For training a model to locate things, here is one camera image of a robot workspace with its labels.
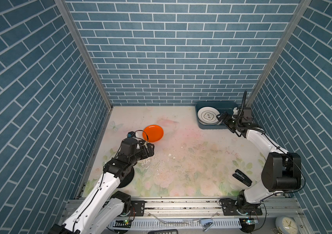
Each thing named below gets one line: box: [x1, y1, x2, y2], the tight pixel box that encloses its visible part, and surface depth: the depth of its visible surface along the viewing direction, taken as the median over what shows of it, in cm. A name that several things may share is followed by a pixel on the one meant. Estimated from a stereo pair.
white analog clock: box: [275, 215, 299, 234], surface depth 68 cm
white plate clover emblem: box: [197, 106, 222, 126], surface depth 114 cm
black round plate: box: [116, 165, 135, 189], surface depth 57 cm
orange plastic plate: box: [142, 124, 164, 143], surface depth 107 cm
